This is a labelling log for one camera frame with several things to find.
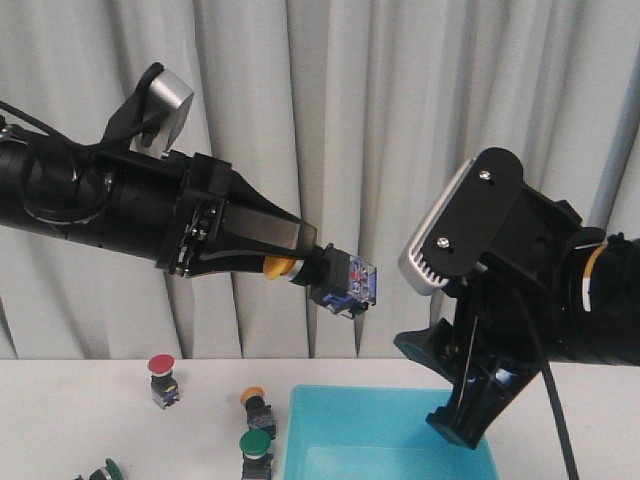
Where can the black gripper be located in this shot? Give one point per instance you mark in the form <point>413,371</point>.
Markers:
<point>205,185</point>
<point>537,249</point>

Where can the yellow push button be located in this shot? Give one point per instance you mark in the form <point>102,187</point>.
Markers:
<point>342,283</point>
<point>259,415</point>

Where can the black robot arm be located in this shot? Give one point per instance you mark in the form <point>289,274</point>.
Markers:
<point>115,199</point>
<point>608,289</point>

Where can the light blue plastic box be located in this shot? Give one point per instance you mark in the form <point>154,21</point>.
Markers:
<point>337,432</point>

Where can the upright red push button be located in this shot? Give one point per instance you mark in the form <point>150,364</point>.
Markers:
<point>164,388</point>

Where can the grey pleated curtain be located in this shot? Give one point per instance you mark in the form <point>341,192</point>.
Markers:
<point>351,114</point>

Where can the lying yellow push button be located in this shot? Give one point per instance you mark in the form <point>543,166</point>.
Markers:
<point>259,415</point>

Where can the upright green push button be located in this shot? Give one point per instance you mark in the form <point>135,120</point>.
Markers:
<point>257,460</point>

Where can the lying green push button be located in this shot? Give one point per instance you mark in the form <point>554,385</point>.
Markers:
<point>109,471</point>

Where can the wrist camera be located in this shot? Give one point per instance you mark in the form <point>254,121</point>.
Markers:
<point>463,222</point>
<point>171,96</point>

